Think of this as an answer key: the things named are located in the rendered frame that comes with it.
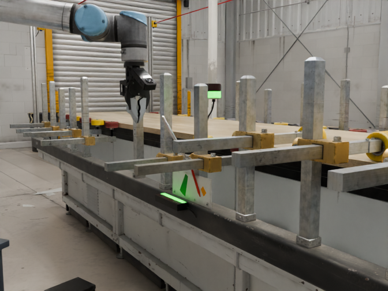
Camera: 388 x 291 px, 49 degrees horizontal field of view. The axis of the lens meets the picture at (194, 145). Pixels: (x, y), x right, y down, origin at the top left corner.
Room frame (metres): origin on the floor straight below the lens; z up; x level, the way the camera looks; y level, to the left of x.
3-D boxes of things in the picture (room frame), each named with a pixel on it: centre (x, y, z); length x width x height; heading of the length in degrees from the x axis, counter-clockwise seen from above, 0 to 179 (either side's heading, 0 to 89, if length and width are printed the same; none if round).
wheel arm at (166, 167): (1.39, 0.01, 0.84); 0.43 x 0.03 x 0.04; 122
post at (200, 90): (1.46, -0.02, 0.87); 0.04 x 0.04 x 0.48; 32
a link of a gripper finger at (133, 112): (1.50, 0.22, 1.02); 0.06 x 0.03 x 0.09; 33
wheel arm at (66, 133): (2.67, 0.80, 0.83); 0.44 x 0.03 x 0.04; 122
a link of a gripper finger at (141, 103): (1.52, 0.20, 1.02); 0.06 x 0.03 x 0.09; 33
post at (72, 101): (2.73, 0.78, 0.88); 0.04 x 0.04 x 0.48; 32
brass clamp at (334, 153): (1.02, -0.30, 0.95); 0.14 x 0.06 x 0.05; 32
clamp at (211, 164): (1.44, -0.04, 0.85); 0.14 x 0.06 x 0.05; 32
